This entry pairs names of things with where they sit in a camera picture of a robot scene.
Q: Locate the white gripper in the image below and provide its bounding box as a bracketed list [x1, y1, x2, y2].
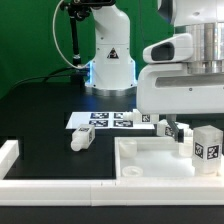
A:
[136, 63, 224, 143]

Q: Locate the white square tabletop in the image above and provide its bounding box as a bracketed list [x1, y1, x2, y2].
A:
[115, 137, 224, 178]

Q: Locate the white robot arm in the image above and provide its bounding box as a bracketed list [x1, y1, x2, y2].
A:
[86, 0, 224, 128]

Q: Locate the white U-shaped fence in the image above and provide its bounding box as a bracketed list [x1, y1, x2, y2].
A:
[0, 140, 224, 206]

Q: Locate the paper sheet with tags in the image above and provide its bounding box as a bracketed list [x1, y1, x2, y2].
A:
[66, 112, 154, 129]

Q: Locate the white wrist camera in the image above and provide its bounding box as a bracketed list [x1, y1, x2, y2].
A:
[143, 33, 194, 64]

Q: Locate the black cable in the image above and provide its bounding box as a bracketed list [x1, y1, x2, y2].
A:
[4, 66, 88, 98]

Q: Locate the black camera stand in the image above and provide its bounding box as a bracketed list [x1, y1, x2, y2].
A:
[60, 0, 116, 87]

